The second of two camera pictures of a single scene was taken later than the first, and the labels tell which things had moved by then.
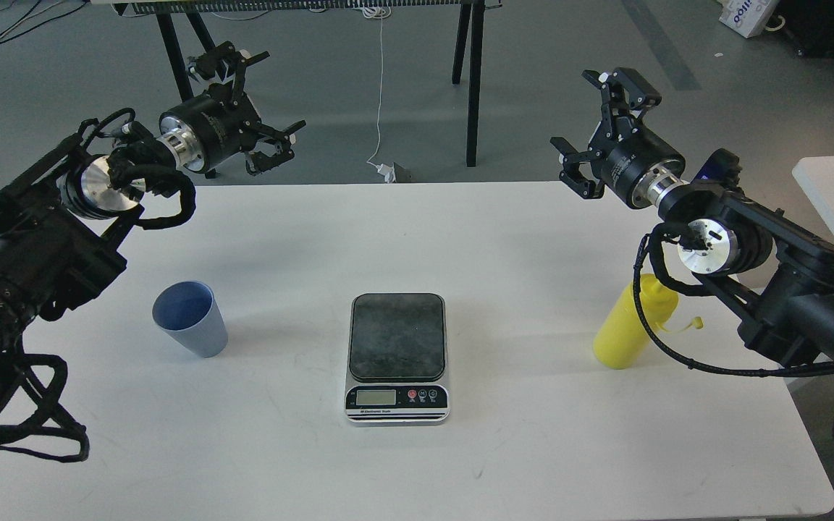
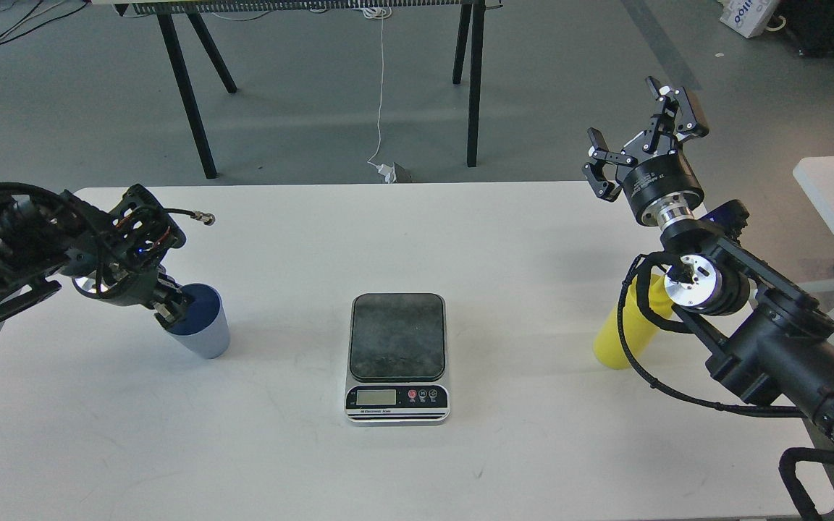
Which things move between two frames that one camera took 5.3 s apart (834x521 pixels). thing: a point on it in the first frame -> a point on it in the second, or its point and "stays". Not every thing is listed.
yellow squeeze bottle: [623, 338] stays
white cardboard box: [747, 17] stays
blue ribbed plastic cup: [190, 311] stays
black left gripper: [208, 130] -> [135, 240]
